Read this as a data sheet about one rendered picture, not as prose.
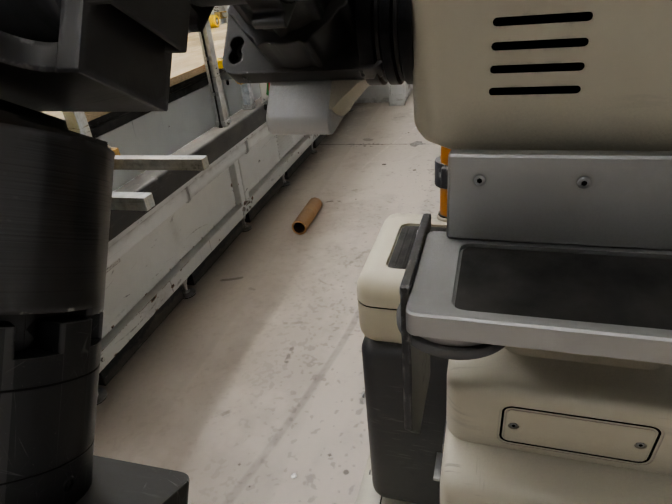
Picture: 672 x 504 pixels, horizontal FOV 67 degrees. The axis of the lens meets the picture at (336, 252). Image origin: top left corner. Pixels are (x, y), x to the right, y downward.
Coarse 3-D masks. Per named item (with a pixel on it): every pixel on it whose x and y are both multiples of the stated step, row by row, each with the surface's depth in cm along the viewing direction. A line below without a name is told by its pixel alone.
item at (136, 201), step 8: (112, 192) 110; (120, 192) 109; (128, 192) 109; (136, 192) 109; (112, 200) 108; (120, 200) 107; (128, 200) 107; (136, 200) 106; (144, 200) 106; (152, 200) 108; (112, 208) 109; (120, 208) 108; (128, 208) 108; (136, 208) 107; (144, 208) 107
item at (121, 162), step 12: (120, 156) 134; (132, 156) 134; (144, 156) 133; (156, 156) 132; (168, 156) 131; (180, 156) 130; (192, 156) 129; (204, 156) 128; (120, 168) 134; (132, 168) 133; (144, 168) 132; (156, 168) 131; (168, 168) 130; (180, 168) 129; (192, 168) 128; (204, 168) 128
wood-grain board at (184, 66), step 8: (224, 24) 378; (192, 32) 344; (216, 32) 329; (224, 32) 324; (192, 40) 299; (216, 40) 287; (224, 40) 284; (192, 48) 264; (200, 48) 261; (216, 48) 255; (176, 56) 241; (184, 56) 239; (192, 56) 236; (200, 56) 234; (216, 56) 229; (176, 64) 218; (184, 64) 216; (192, 64) 214; (200, 64) 212; (176, 72) 199; (184, 72) 197; (192, 72) 202; (200, 72) 208; (176, 80) 192; (184, 80) 197; (48, 112) 153; (56, 112) 152; (88, 112) 150; (96, 112) 153; (104, 112) 156; (88, 120) 150
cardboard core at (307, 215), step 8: (312, 200) 284; (320, 200) 287; (304, 208) 276; (312, 208) 276; (320, 208) 286; (304, 216) 267; (312, 216) 272; (296, 224) 269; (304, 224) 262; (296, 232) 266; (304, 232) 265
